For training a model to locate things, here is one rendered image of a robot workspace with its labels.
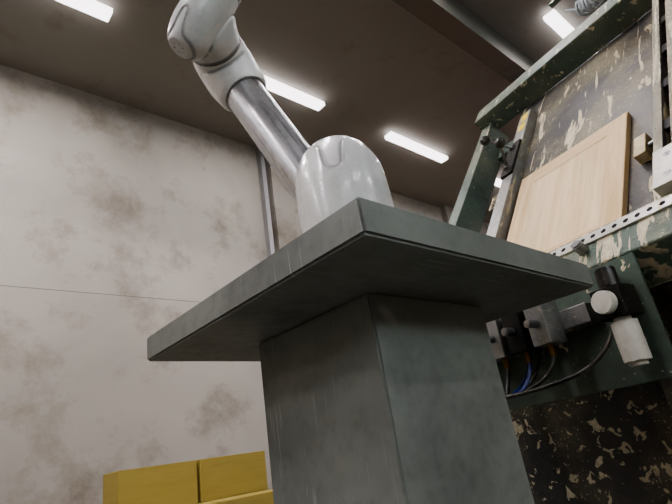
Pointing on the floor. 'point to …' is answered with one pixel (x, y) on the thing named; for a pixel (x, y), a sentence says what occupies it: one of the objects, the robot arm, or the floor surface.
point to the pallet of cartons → (193, 482)
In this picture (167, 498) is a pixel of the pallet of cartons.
